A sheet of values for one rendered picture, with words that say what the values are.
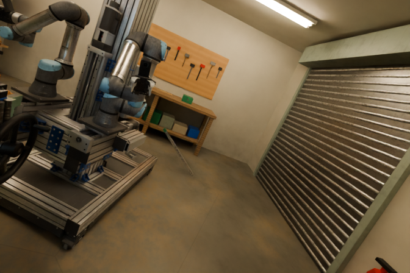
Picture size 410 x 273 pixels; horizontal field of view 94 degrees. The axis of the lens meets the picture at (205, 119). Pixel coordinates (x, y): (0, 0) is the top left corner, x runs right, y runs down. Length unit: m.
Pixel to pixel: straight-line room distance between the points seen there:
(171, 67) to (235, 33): 1.43
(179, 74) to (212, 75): 0.67
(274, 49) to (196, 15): 1.70
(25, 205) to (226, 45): 3.66
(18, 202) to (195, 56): 3.28
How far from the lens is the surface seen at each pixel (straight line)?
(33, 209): 1.73
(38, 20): 1.70
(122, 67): 1.14
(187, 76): 3.97
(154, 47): 1.29
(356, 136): 2.83
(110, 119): 1.37
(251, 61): 4.22
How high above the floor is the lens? 1.33
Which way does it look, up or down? 10 degrees down
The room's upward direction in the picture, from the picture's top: 24 degrees clockwise
